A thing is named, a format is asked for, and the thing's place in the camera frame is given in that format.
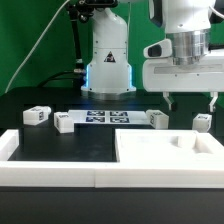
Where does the white marker tag sheet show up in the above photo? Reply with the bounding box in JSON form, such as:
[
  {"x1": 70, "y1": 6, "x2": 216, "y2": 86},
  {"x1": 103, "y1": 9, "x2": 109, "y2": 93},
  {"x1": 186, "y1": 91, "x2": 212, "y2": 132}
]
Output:
[{"x1": 68, "y1": 110, "x2": 149, "y2": 125}]

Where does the white U-shaped obstacle fence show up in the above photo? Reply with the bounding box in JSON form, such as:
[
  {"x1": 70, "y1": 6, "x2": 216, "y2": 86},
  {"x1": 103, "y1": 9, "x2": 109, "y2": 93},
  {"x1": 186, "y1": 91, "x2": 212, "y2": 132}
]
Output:
[{"x1": 0, "y1": 129, "x2": 224, "y2": 188}]

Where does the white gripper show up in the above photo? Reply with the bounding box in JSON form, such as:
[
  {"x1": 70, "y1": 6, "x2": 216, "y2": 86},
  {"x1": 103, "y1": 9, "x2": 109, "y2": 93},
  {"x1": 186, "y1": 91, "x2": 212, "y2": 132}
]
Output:
[{"x1": 142, "y1": 39, "x2": 224, "y2": 113}]

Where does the black cable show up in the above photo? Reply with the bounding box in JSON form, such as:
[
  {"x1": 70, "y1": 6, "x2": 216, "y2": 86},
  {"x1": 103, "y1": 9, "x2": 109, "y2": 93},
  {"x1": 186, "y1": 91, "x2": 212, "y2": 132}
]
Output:
[{"x1": 39, "y1": 69, "x2": 84, "y2": 89}]

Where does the white cable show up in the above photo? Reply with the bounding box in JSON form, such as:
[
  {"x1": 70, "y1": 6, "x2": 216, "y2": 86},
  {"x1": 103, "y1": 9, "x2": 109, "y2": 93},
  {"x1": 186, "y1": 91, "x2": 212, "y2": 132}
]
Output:
[{"x1": 3, "y1": 0, "x2": 72, "y2": 96}]

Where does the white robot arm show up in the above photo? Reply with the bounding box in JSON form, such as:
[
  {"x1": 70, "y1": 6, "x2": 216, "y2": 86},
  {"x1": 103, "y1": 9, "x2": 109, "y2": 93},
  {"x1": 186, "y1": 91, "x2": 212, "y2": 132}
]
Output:
[{"x1": 80, "y1": 0, "x2": 224, "y2": 100}]

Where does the white square tabletop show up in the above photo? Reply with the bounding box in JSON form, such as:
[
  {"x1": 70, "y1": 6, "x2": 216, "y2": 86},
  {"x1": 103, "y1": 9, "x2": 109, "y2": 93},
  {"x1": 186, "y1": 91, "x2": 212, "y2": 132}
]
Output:
[{"x1": 115, "y1": 129, "x2": 224, "y2": 164}]

